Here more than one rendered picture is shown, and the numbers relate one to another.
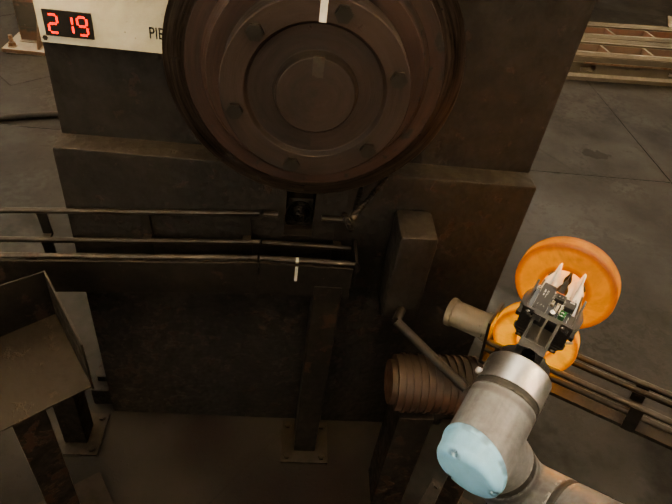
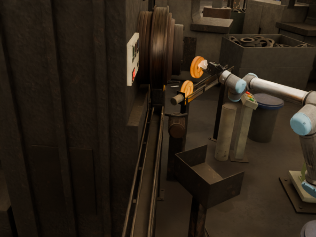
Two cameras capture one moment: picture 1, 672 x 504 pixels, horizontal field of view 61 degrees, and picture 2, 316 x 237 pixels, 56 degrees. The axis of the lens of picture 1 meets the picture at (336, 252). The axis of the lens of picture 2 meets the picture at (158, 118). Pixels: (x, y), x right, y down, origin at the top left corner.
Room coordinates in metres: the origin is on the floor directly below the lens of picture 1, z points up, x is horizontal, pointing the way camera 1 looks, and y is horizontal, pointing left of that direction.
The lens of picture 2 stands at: (0.62, 1.74, 1.51)
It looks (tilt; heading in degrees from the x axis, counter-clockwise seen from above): 26 degrees down; 280
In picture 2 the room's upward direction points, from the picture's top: 3 degrees clockwise
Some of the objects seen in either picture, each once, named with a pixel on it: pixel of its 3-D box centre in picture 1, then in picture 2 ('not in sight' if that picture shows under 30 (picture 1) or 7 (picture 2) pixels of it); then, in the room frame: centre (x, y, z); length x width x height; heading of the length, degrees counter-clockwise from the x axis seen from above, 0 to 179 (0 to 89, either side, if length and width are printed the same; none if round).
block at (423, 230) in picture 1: (405, 265); (157, 103); (0.94, -0.15, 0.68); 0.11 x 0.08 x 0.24; 7
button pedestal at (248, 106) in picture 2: not in sight; (243, 127); (0.25, -0.69, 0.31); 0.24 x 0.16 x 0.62; 97
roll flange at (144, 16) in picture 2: not in sight; (146, 48); (0.98, 0.09, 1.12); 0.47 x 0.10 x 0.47; 97
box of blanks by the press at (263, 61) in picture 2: not in sight; (259, 65); (-0.07, -2.51, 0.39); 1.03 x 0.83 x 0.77; 22
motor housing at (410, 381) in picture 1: (418, 434); (175, 147); (0.81, -0.27, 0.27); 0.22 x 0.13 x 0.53; 97
